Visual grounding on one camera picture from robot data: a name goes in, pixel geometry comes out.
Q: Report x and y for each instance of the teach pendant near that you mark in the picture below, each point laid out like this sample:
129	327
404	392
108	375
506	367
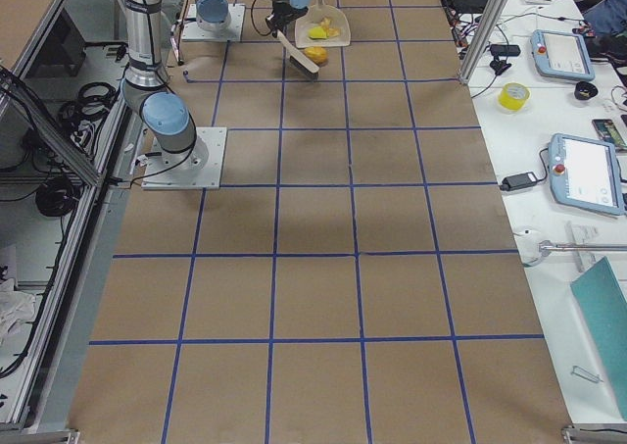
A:
584	173

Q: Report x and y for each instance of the beige plastic dustpan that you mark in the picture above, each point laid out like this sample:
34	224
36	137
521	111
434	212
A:
316	12

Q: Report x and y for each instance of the yellow toy bread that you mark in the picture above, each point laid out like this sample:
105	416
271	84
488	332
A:
316	54

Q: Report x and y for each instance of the teach pendant far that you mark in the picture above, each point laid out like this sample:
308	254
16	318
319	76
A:
561	55

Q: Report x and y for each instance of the small black bowl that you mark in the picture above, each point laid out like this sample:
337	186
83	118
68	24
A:
585	91

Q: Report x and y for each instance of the aluminium frame post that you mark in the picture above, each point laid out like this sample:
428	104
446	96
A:
489	19

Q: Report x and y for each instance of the yellow sponge piece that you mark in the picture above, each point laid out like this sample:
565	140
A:
317	33

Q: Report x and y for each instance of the teach pendant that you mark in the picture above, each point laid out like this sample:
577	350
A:
584	173
561	55

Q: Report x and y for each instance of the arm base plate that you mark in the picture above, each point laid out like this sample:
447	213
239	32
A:
196	29
196	169

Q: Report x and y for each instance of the yellow tape roll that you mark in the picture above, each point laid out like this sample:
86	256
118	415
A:
513	96

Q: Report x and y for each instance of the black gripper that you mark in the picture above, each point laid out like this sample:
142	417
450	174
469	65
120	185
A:
277	22

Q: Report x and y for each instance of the teal folder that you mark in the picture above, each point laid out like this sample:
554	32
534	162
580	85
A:
603	305

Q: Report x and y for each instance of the white hand brush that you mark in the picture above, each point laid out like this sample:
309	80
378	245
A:
298	59

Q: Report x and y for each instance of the black power adapter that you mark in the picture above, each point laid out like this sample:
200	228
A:
519	181

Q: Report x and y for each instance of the toy croissant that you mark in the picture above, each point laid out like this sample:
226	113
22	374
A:
328	24

